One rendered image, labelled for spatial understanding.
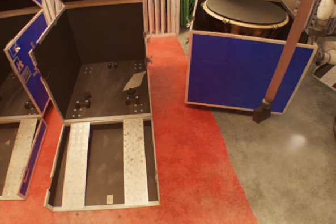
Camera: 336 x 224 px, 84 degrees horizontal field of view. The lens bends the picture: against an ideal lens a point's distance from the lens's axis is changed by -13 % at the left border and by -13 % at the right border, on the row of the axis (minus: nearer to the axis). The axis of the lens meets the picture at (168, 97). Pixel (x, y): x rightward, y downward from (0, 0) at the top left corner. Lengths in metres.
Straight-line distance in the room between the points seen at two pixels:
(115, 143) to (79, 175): 0.44
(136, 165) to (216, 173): 0.69
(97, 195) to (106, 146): 0.47
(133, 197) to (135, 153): 0.37
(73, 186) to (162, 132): 0.95
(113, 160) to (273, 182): 1.42
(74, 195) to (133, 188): 0.48
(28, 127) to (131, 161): 1.12
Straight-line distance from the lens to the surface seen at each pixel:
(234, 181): 1.93
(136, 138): 1.93
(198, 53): 1.79
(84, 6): 2.54
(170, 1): 3.53
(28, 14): 2.77
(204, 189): 1.85
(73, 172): 1.96
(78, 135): 2.07
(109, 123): 2.10
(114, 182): 1.88
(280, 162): 2.18
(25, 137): 2.35
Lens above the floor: 1.69
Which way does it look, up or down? 44 degrees down
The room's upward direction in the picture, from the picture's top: straight up
